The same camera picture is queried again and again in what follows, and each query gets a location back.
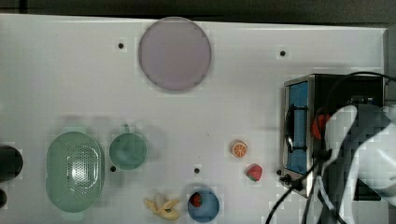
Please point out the green oval colander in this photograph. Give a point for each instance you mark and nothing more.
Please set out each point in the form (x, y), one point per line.
(75, 172)

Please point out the toy banana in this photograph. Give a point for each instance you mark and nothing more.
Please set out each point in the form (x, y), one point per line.
(160, 207)

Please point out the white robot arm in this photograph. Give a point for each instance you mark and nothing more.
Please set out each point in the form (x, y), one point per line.
(362, 141)

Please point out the toy strawberry in bowl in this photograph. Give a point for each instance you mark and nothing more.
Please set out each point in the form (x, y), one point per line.
(196, 199)

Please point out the purple round plate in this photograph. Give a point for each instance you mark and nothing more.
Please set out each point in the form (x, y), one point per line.
(175, 54)

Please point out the toy red strawberry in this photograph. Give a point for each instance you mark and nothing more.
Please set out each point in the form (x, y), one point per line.
(254, 172)

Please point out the black toaster oven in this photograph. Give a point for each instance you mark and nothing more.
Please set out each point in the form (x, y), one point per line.
(302, 98)

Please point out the black cylinder lower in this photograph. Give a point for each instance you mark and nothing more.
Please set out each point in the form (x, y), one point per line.
(3, 198)

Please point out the green metal cup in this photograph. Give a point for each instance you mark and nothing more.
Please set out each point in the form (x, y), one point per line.
(129, 150)

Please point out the red ketchup bottle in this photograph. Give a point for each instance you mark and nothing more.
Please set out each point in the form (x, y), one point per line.
(319, 123)

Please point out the toy orange half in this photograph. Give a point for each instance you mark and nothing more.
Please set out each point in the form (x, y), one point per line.
(239, 149)

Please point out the blue bowl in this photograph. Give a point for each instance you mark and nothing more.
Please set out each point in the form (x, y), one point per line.
(209, 209)

